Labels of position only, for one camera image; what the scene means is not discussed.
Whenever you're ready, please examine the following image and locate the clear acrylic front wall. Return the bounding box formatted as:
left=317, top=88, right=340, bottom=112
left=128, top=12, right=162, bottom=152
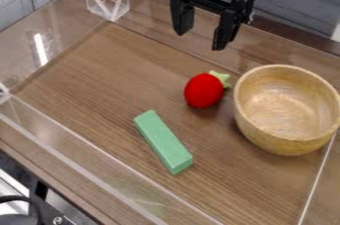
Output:
left=0, top=95, right=221, bottom=225

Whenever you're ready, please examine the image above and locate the wooden bowl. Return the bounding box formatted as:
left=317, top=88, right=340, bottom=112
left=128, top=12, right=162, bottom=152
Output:
left=233, top=65, right=340, bottom=156

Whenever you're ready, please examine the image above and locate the clear acrylic corner bracket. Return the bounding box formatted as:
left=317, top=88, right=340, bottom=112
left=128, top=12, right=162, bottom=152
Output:
left=85, top=0, right=130, bottom=22

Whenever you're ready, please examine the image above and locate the red plush strawberry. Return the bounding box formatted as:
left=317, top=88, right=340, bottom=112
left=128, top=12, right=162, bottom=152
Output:
left=182, top=71, right=230, bottom=109

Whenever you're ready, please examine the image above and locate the green rectangular block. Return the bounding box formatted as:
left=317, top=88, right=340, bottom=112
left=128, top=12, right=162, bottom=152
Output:
left=134, top=110, right=192, bottom=175

